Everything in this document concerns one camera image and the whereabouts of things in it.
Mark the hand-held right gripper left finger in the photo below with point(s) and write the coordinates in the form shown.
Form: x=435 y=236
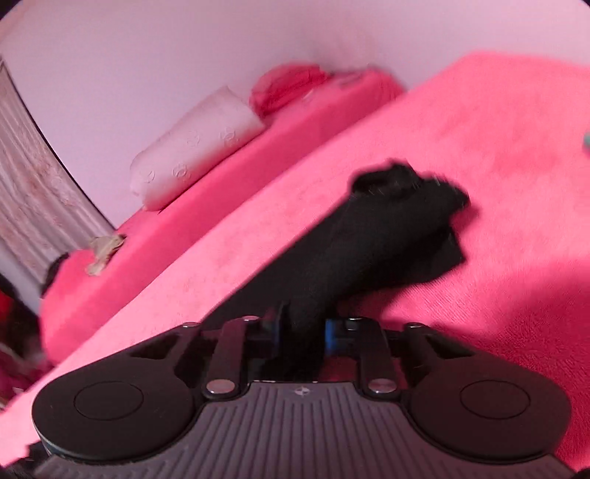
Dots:
x=275 y=332

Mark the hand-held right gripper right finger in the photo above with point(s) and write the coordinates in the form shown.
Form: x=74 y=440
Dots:
x=330 y=339

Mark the folded red blanket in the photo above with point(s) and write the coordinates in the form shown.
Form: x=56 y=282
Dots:
x=286 y=87

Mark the pale pink patterned pillow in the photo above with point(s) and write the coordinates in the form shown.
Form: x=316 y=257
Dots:
x=193 y=147

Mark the beige crumpled cloth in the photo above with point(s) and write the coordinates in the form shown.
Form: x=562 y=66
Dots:
x=105 y=251

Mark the dark crumpled cloth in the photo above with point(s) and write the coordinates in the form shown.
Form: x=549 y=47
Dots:
x=54 y=271

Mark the pale patterned curtain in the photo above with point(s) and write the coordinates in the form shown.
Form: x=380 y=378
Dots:
x=37 y=193

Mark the coral red bed sheet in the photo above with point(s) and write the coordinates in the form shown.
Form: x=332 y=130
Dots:
x=193 y=221

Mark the black knit pants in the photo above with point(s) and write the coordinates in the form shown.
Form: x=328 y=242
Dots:
x=368 y=239

